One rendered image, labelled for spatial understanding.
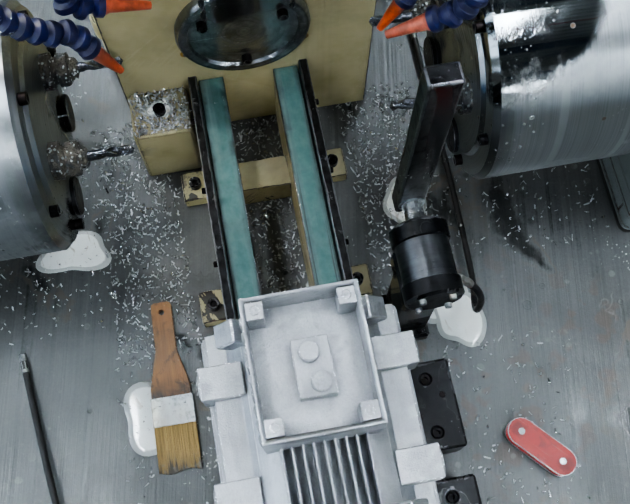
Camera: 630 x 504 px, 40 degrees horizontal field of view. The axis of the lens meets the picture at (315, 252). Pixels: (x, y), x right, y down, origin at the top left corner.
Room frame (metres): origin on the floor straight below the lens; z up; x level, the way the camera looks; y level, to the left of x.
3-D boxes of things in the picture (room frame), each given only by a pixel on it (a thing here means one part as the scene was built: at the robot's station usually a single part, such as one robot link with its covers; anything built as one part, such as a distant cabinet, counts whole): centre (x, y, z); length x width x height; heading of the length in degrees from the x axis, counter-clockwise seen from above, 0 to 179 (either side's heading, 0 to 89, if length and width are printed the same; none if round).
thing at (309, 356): (0.15, 0.00, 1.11); 0.12 x 0.11 x 0.07; 12
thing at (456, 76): (0.35, -0.09, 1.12); 0.04 x 0.03 x 0.26; 12
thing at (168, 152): (0.49, 0.19, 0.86); 0.07 x 0.06 x 0.12; 102
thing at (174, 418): (0.18, 0.17, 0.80); 0.21 x 0.05 x 0.01; 12
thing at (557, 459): (0.12, -0.27, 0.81); 0.09 x 0.03 x 0.02; 55
